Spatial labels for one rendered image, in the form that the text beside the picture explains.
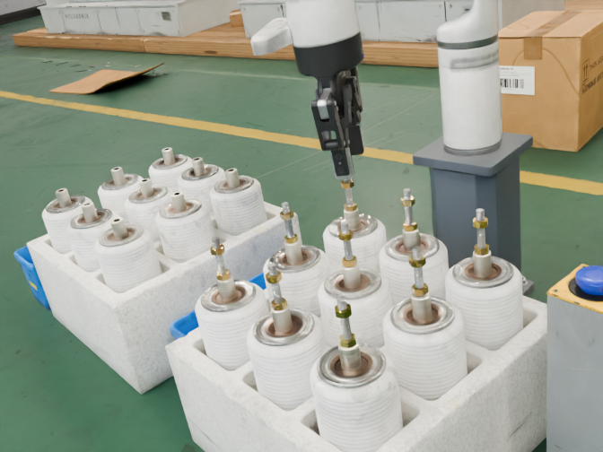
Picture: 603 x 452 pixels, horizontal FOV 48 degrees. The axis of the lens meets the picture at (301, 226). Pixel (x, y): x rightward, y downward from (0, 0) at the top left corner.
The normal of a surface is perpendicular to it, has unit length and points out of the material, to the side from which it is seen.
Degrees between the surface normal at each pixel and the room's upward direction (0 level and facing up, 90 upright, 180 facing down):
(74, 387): 0
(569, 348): 90
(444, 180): 90
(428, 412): 0
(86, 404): 0
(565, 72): 90
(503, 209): 90
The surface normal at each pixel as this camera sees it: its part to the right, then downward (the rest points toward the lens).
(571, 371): -0.75, 0.39
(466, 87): -0.31, 0.46
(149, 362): 0.65, 0.25
